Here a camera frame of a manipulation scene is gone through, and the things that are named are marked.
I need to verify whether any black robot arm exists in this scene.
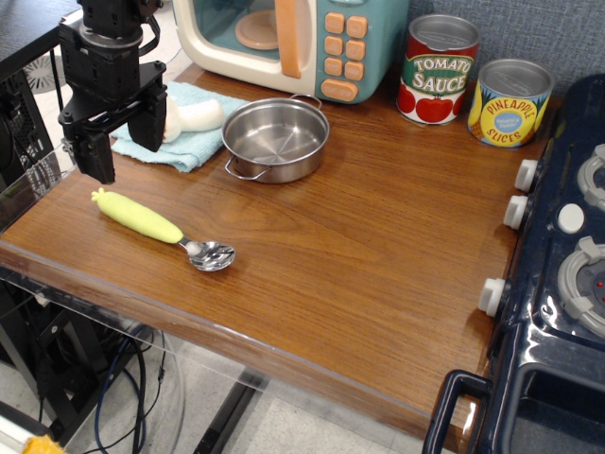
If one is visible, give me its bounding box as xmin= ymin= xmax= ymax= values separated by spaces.
xmin=59 ymin=1 xmax=167 ymax=184

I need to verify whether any blue cable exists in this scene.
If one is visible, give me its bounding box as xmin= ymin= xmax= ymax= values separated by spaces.
xmin=94 ymin=330 xmax=167 ymax=454

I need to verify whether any plush toy mushroom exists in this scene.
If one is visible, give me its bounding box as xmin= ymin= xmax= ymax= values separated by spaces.
xmin=163 ymin=96 xmax=225 ymax=143

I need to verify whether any black computer tower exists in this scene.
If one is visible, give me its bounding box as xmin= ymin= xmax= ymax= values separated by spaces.
xmin=1 ymin=70 xmax=58 ymax=191

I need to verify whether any yellow handled metal spoon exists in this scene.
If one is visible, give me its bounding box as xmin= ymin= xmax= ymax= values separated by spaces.
xmin=91 ymin=188 xmax=236 ymax=272

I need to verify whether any stainless steel pot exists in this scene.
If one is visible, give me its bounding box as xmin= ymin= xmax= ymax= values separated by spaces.
xmin=221 ymin=95 xmax=330 ymax=184

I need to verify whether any toy microwave oven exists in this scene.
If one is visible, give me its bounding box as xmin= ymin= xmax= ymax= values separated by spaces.
xmin=173 ymin=1 xmax=408 ymax=104

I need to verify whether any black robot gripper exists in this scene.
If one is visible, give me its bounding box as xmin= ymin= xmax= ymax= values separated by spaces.
xmin=59 ymin=22 xmax=166 ymax=184

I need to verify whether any light blue cloth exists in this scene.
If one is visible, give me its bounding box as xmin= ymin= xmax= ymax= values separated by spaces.
xmin=112 ymin=81 xmax=245 ymax=173

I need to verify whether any black table leg frame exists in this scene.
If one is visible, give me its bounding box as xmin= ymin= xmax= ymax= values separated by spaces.
xmin=193 ymin=368 xmax=268 ymax=454

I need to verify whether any black cable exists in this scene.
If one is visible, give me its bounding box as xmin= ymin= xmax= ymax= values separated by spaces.
xmin=82 ymin=325 xmax=166 ymax=454

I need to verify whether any pineapple slices can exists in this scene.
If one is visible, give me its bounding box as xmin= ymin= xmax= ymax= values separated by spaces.
xmin=468 ymin=59 xmax=555 ymax=148

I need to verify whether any dark blue toy stove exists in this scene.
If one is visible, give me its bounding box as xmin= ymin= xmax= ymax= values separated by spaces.
xmin=423 ymin=75 xmax=604 ymax=453

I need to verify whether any white stove knob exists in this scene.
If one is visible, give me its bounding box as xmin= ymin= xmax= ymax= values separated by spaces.
xmin=514 ymin=159 xmax=539 ymax=193
xmin=477 ymin=278 xmax=506 ymax=317
xmin=503 ymin=195 xmax=528 ymax=230

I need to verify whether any tomato sauce can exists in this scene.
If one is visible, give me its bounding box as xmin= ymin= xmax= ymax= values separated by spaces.
xmin=397 ymin=14 xmax=480 ymax=125

